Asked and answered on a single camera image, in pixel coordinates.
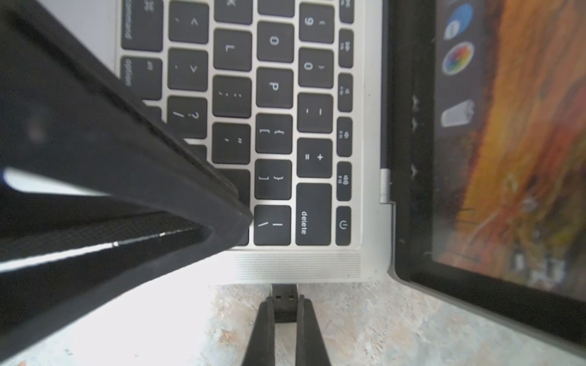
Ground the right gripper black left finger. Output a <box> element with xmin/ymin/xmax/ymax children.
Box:
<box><xmin>241</xmin><ymin>297</ymin><xmax>276</xmax><ymax>366</ymax></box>

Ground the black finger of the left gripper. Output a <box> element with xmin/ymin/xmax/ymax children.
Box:
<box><xmin>1</xmin><ymin>1</ymin><xmax>253</xmax><ymax>359</ymax></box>

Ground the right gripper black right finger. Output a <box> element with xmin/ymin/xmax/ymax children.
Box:
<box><xmin>295</xmin><ymin>295</ymin><xmax>331</xmax><ymax>366</ymax></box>

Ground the black usb mouse receiver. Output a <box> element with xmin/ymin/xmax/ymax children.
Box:
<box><xmin>271</xmin><ymin>284</ymin><xmax>299</xmax><ymax>323</ymax></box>

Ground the silver laptop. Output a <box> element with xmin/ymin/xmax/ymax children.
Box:
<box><xmin>44</xmin><ymin>1</ymin><xmax>585</xmax><ymax>355</ymax></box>

